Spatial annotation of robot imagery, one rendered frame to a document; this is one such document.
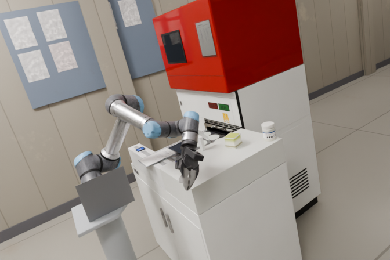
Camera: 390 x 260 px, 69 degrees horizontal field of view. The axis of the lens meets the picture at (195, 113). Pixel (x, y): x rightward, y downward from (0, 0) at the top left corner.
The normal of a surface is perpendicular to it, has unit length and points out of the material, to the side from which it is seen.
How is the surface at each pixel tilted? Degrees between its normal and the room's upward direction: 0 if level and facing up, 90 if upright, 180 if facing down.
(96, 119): 90
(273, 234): 90
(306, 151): 90
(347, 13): 90
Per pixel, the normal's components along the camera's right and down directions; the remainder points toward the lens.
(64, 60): 0.48, 0.13
